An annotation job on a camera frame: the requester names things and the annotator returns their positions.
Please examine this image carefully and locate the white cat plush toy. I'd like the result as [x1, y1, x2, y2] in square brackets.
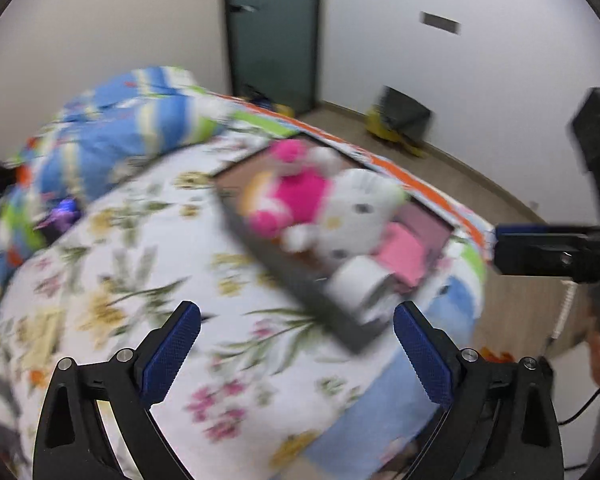
[247, 139, 406, 271]

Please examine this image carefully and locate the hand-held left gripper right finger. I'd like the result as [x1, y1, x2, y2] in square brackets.
[393, 301, 565, 480]

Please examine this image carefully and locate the grey wall plate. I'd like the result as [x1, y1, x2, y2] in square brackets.
[419, 11, 462, 35]

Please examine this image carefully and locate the pink packet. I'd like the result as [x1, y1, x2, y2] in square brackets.
[374, 222, 431, 289]

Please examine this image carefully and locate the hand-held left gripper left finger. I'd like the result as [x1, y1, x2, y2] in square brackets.
[31, 300, 202, 480]

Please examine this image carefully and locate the orange floor object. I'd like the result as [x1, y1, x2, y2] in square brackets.
[479, 345, 519, 364]

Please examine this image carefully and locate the white floral blanket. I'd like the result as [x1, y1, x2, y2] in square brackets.
[0, 135, 432, 472]

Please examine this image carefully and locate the white paper tube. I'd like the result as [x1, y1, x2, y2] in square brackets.
[324, 254, 399, 326]

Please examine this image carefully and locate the dark glass door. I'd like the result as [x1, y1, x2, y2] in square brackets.
[222, 0, 326, 116]

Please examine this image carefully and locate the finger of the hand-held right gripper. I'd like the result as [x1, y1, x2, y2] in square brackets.
[492, 223, 600, 284]

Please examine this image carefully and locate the black storage box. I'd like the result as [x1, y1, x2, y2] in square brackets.
[212, 132, 456, 354]

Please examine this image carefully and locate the grey and yellow bag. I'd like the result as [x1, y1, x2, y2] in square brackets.
[364, 85, 434, 157]

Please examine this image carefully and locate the yellow floor object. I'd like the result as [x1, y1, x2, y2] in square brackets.
[249, 87, 296, 119]

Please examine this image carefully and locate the white coiled cable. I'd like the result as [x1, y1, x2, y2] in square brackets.
[549, 280, 576, 342]

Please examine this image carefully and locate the black smartphone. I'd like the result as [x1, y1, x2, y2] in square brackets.
[40, 199, 83, 231]

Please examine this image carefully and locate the striped cartoon quilt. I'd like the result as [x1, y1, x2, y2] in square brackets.
[0, 64, 231, 322]

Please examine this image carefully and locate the black cable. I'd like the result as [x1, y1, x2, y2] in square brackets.
[557, 374, 600, 427]

